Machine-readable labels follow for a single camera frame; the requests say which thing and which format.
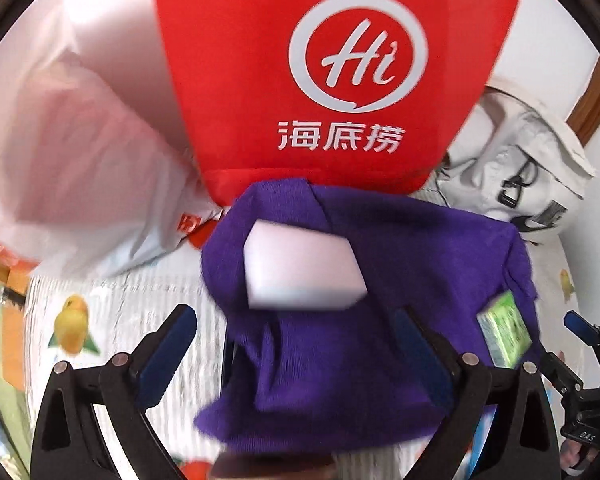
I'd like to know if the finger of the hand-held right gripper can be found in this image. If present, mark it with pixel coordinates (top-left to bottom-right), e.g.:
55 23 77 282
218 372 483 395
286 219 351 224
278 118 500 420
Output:
537 350 583 401
564 310 600 361

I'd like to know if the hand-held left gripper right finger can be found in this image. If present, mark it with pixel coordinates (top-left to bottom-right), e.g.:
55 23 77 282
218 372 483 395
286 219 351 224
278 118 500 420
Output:
392 306 563 480

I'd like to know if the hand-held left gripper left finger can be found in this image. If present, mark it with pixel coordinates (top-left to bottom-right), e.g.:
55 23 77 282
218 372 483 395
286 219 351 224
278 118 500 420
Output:
30 304 198 480

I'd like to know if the green packet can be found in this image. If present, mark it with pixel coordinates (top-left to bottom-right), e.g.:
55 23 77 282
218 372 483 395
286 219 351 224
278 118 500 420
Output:
476 291 533 368

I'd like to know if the purple fabric organizer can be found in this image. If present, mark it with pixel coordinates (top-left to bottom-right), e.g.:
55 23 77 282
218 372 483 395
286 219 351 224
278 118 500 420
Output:
194 177 545 456

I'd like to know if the white box with black band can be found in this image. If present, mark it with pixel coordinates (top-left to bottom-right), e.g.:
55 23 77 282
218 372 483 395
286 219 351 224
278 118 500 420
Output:
242 219 369 311

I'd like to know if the person's right hand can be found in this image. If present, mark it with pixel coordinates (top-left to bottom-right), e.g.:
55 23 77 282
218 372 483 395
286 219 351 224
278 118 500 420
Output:
562 442 600 480

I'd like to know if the blue tissue pack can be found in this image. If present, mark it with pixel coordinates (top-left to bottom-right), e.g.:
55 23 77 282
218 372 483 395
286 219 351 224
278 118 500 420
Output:
472 402 503 463

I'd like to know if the light wooden bed board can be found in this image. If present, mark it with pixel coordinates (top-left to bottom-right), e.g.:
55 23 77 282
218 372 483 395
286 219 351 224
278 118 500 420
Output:
0 232 41 391

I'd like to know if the beige waist bag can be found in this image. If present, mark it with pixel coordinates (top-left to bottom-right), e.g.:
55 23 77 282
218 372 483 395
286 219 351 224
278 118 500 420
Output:
412 77 598 246

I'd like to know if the white plastic bag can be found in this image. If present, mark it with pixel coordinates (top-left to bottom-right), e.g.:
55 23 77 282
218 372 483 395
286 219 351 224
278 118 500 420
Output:
0 0 231 281

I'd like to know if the red paper bag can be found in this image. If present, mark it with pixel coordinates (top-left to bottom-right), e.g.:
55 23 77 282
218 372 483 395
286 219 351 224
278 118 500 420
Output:
147 0 525 208

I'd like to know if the brown wooden frame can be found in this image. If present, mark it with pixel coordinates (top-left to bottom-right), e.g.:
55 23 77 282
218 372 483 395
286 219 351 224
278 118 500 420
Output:
564 55 600 148

